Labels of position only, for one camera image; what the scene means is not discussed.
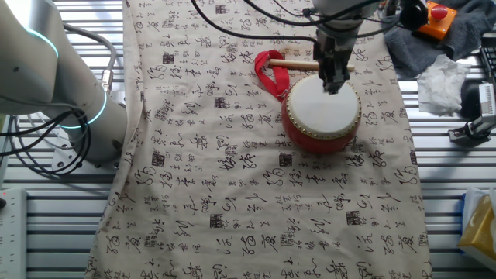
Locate orange emergency stop box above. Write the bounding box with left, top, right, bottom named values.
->
left=416, top=0, right=458, bottom=40

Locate grey cable with metal plug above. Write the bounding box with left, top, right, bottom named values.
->
left=61, top=22, right=119, bottom=95

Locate yellow tissue pack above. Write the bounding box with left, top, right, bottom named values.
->
left=456, top=187, right=496, bottom=261

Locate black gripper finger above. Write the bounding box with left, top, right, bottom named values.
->
left=320, top=65, right=350, bottom=83
left=323, top=77, right=346, bottom=95

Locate dark grey towel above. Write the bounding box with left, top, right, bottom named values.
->
left=383, top=0, right=496, bottom=81

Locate crumpled white tissue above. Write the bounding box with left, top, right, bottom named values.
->
left=416, top=53, right=473, bottom=116

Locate black rounded device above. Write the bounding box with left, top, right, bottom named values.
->
left=460, top=79, right=482, bottom=120

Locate red drum with white head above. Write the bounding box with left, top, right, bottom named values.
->
left=280, top=74, right=363, bottom=155

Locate black cable bundle at base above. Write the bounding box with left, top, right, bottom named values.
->
left=0, top=108, right=93, bottom=176

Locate white power strip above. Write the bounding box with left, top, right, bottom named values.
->
left=0, top=188, right=28, bottom=279

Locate black keyboard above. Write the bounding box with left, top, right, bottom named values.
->
left=479, top=33, right=496, bottom=84

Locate wooden drumstick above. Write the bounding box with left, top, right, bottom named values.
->
left=267, top=57, right=356, bottom=73

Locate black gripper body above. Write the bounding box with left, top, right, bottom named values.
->
left=314, top=33, right=356, bottom=71

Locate beige calligraphy print cloth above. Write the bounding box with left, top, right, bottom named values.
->
left=84, top=0, right=433, bottom=279

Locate wrist camera with metal bracket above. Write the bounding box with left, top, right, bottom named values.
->
left=398, top=0, right=430, bottom=32

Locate silver camera on small stand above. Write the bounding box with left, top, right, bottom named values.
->
left=448, top=82, right=496, bottom=147

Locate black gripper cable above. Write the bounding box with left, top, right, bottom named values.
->
left=189, top=0, right=318, bottom=42

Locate red fabric strap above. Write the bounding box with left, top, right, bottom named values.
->
left=253, top=50, right=291, bottom=102

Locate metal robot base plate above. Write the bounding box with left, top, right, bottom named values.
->
left=50, top=135, right=121, bottom=171

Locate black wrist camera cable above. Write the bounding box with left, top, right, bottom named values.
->
left=243, top=0, right=402, bottom=40

